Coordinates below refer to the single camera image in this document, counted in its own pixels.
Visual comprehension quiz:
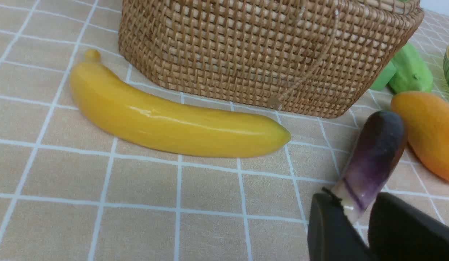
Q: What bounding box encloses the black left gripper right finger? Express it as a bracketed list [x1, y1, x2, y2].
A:
[368, 192, 449, 261]

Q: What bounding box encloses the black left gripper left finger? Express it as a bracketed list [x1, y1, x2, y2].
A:
[307, 188, 372, 261]

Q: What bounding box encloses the purple toy eggplant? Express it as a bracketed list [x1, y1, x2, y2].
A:
[331, 110, 407, 223]

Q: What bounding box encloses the orange yellow toy mango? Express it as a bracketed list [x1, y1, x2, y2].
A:
[390, 91, 449, 182]

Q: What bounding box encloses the orange toy carrot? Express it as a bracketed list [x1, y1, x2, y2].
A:
[388, 43, 433, 94]

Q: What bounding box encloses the yellow toy banana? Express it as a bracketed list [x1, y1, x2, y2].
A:
[69, 49, 291, 158]

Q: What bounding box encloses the green foam cube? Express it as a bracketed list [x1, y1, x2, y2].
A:
[369, 61, 397, 91]

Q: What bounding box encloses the woven rattan basket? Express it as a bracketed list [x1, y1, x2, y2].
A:
[118, 0, 425, 119]

